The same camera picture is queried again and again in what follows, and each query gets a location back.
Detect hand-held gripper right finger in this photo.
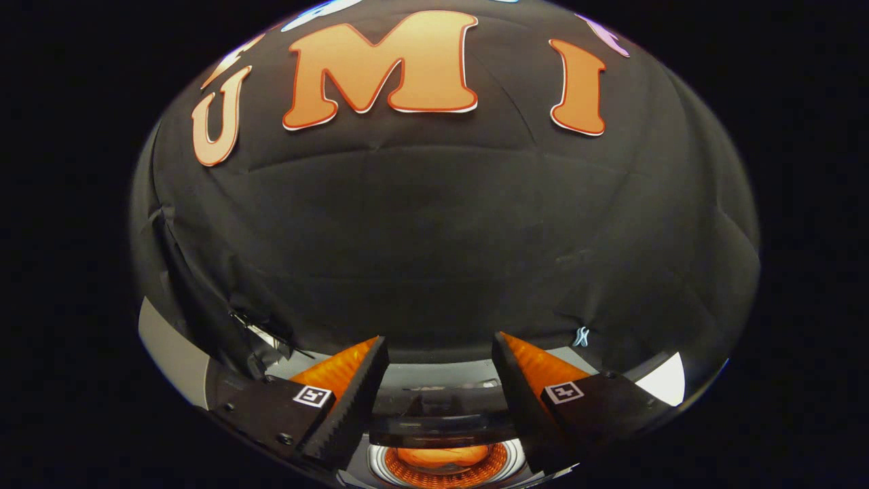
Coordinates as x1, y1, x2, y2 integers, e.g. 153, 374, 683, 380
492, 331, 674, 474

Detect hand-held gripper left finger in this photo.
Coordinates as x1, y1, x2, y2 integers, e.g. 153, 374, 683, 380
209, 336, 391, 471

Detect small grey washing machine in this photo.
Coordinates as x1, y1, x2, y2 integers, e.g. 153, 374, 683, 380
268, 346, 602, 489

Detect dark washing machine lid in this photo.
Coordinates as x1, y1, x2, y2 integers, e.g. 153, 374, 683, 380
369, 387, 518, 450

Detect yellow polo shirt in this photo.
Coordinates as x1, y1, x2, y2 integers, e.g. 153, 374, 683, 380
384, 444, 510, 489

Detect grey mat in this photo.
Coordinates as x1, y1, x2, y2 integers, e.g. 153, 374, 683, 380
138, 297, 212, 410

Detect black backdrop cloth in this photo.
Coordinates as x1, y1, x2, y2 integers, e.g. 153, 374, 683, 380
129, 0, 761, 408

